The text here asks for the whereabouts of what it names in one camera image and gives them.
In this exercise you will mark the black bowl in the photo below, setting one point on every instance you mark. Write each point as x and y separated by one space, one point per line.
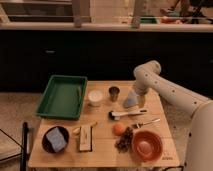
47 145

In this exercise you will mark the orange fruit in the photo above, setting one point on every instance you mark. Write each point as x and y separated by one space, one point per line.
118 129

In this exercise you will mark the banana piece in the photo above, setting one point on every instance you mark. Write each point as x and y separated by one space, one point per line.
76 130

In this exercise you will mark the green plastic tray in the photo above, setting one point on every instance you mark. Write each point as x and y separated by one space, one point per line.
63 97

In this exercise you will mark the dark grape bunch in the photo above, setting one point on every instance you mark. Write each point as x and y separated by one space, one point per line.
124 143

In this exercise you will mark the grey-blue towel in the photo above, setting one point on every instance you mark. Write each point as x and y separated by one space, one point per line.
131 100

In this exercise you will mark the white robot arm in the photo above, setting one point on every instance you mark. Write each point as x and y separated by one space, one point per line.
199 151

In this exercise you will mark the black stand left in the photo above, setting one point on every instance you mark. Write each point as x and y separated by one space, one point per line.
24 155

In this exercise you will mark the red bowl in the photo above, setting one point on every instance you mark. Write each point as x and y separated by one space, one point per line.
146 146

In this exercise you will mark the white cup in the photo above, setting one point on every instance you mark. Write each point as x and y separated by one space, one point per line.
95 98

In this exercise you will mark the blue sponge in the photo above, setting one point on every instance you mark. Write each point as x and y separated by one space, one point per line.
56 139

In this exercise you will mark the wooden block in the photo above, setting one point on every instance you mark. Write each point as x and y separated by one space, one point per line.
85 143

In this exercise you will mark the metal cup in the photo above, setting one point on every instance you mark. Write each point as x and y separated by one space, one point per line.
114 92

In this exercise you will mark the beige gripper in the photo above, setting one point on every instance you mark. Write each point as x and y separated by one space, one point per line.
141 101

